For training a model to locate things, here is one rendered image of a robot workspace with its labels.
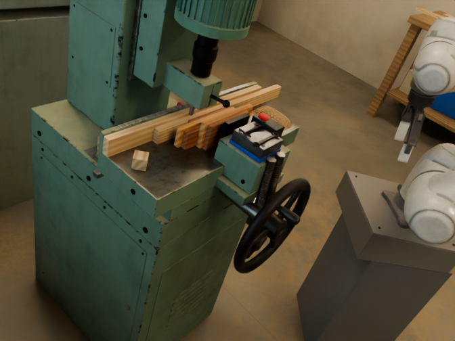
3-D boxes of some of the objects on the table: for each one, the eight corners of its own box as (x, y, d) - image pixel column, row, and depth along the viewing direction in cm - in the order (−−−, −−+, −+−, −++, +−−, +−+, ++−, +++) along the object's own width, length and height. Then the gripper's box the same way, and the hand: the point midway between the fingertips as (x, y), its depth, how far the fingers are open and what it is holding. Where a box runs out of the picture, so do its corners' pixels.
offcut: (145, 171, 101) (147, 160, 100) (131, 168, 101) (132, 157, 99) (147, 162, 104) (149, 151, 102) (133, 160, 104) (135, 149, 102)
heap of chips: (279, 132, 131) (282, 125, 129) (248, 112, 136) (250, 105, 134) (294, 125, 136) (297, 118, 135) (264, 106, 142) (266, 99, 140)
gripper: (444, 111, 119) (416, 174, 132) (430, 76, 139) (407, 134, 152) (416, 105, 120) (391, 168, 133) (407, 72, 140) (386, 129, 153)
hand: (401, 147), depth 142 cm, fingers open, 13 cm apart
